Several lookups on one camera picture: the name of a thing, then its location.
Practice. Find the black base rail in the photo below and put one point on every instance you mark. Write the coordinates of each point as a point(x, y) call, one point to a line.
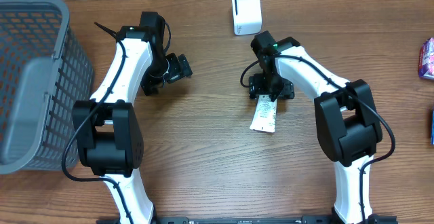
point(307, 219)

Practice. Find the grey plastic basket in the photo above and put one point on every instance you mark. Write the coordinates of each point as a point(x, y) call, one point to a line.
point(44, 70)

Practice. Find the white barcode scanner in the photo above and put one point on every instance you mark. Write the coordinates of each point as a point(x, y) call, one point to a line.
point(247, 16)

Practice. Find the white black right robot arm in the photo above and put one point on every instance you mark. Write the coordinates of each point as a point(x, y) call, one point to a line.
point(348, 126)

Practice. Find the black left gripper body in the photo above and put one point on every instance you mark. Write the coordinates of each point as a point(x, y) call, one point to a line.
point(166, 69)

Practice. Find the yellow wet wipes packet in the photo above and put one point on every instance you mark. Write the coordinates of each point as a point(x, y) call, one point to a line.
point(432, 127)

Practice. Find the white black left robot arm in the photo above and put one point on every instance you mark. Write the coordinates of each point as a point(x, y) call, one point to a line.
point(107, 133)

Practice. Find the white small packet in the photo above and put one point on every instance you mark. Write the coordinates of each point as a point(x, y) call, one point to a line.
point(265, 115)

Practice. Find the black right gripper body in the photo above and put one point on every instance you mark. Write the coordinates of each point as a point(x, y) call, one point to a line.
point(270, 82)

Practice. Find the red Carefree liner pack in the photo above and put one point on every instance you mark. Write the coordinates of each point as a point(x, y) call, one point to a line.
point(425, 65)

